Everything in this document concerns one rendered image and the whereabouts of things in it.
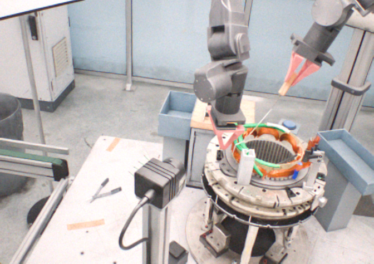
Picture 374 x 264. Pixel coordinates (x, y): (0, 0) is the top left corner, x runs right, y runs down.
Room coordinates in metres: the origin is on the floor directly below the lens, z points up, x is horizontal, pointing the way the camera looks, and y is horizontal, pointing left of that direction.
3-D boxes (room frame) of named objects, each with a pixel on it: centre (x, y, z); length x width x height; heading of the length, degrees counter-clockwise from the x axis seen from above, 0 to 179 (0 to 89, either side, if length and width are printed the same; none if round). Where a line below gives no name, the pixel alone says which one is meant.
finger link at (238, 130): (0.71, -0.09, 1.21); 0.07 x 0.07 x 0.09; 13
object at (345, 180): (0.86, -0.51, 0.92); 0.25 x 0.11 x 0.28; 19
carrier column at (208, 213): (0.78, -0.09, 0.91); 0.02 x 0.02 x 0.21
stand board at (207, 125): (1.04, -0.12, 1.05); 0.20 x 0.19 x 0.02; 83
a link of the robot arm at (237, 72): (0.72, -0.09, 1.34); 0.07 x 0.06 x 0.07; 138
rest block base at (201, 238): (0.70, -0.11, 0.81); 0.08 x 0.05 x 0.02; 39
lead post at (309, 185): (0.66, -0.31, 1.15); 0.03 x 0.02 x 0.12; 79
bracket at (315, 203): (0.65, -0.33, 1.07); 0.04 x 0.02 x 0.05; 135
